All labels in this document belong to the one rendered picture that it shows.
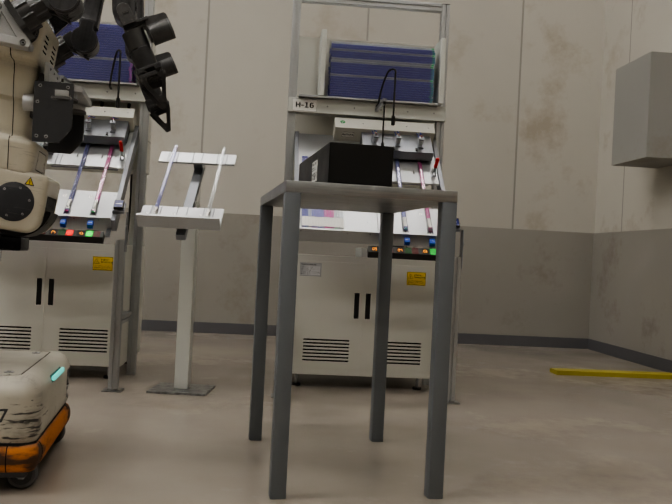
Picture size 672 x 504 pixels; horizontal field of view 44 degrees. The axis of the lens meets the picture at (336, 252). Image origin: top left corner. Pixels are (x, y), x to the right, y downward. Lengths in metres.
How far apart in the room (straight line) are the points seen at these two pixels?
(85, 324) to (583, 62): 4.47
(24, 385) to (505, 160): 5.01
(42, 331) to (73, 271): 0.30
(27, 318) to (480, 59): 4.07
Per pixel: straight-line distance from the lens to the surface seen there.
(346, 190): 2.14
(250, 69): 6.50
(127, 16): 2.27
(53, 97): 2.37
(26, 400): 2.20
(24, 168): 2.38
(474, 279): 6.54
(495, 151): 6.64
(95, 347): 4.01
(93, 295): 4.00
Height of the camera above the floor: 0.61
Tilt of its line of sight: level
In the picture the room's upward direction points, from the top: 3 degrees clockwise
